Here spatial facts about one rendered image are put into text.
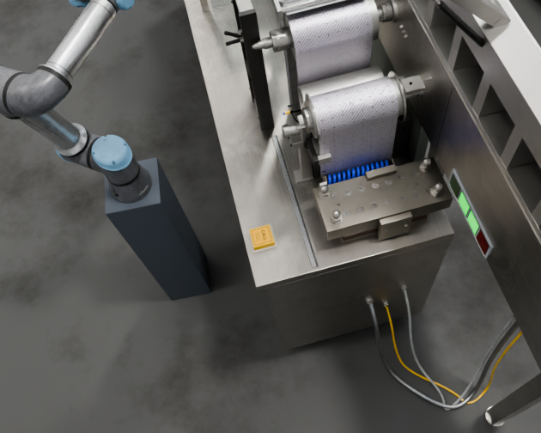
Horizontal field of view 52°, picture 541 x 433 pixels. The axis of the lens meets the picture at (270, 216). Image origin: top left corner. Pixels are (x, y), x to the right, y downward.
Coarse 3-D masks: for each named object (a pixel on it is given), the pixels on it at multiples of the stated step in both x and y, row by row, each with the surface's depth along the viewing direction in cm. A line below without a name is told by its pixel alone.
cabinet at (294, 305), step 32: (416, 256) 187; (288, 288) 184; (320, 288) 191; (352, 288) 199; (384, 288) 207; (416, 288) 217; (288, 320) 213; (320, 320) 222; (352, 320) 233; (384, 320) 245
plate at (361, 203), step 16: (432, 160) 177; (384, 176) 176; (400, 176) 176; (416, 176) 175; (432, 176) 174; (336, 192) 175; (352, 192) 174; (368, 192) 174; (384, 192) 173; (400, 192) 172; (416, 192) 172; (448, 192) 171; (320, 208) 173; (336, 208) 172; (352, 208) 172; (368, 208) 171; (384, 208) 170; (400, 208) 170; (416, 208) 170; (432, 208) 172; (336, 224) 169; (352, 224) 169; (368, 224) 171
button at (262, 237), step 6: (258, 228) 184; (264, 228) 183; (252, 234) 183; (258, 234) 183; (264, 234) 182; (270, 234) 182; (252, 240) 182; (258, 240) 182; (264, 240) 181; (270, 240) 181; (258, 246) 181; (264, 246) 181; (270, 246) 182
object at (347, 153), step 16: (384, 128) 164; (320, 144) 163; (336, 144) 165; (352, 144) 167; (368, 144) 169; (384, 144) 171; (336, 160) 172; (352, 160) 175; (368, 160) 177; (384, 160) 179
